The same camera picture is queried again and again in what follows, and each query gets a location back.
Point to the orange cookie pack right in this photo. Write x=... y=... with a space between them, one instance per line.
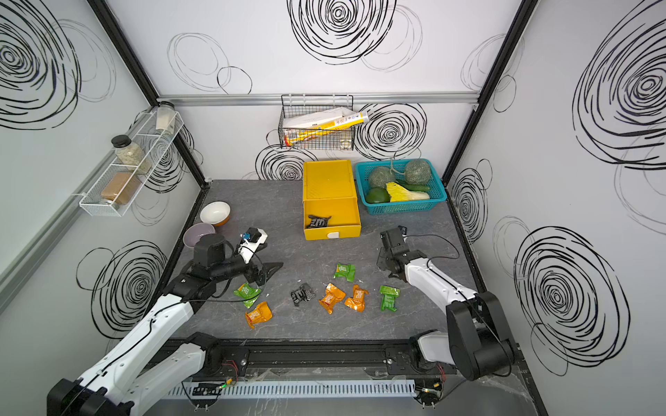
x=357 y=300

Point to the white wire wall shelf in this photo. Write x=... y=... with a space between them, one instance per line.
x=150 y=203

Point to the yellow white box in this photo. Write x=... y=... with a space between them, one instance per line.
x=318 y=124

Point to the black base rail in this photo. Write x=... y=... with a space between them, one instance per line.
x=237 y=359

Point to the yellow plastic drawer cabinet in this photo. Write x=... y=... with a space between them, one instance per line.
x=329 y=190

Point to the netted melon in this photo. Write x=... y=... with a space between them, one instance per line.
x=380 y=176
x=418 y=172

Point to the left netted melon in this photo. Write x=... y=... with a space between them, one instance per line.
x=380 y=176

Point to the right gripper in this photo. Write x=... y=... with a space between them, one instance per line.
x=381 y=260

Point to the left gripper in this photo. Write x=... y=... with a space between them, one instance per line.
x=252 y=274

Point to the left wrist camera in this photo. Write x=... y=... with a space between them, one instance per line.
x=252 y=241

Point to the teal plastic basket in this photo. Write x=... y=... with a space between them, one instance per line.
x=437 y=191

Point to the green cookie pack right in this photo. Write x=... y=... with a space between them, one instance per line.
x=389 y=297

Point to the green cookie pack top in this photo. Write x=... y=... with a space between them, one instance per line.
x=347 y=272

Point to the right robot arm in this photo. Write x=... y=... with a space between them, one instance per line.
x=477 y=341

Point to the orange cookie pack middle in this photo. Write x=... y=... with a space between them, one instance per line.
x=332 y=296

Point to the right netted melon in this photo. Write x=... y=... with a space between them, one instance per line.
x=418 y=172

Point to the clear jar white lid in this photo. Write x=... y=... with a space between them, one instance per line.
x=165 y=118

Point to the black wire wall basket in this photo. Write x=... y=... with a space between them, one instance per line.
x=293 y=105

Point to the white slotted cable duct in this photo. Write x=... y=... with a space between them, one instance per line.
x=296 y=390

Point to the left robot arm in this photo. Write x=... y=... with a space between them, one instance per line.
x=120 y=383

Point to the brown block container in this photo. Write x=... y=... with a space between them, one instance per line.
x=121 y=189

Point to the purple bowl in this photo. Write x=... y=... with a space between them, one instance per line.
x=195 y=233

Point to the spice jar black lid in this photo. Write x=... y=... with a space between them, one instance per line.
x=131 y=154

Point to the green cucumber toy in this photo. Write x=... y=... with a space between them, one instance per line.
x=413 y=188

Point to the orange cookie pack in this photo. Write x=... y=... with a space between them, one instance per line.
x=262 y=313
x=357 y=300
x=332 y=296

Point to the green cookie pack left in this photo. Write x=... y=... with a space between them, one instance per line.
x=248 y=294

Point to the white orange bowl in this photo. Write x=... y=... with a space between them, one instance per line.
x=216 y=213

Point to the orange cookie pack left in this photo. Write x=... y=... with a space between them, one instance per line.
x=262 y=313

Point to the green avocado toy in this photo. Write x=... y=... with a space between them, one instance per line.
x=377 y=195

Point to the green cookie pack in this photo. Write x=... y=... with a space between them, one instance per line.
x=248 y=294
x=389 y=297
x=347 y=272

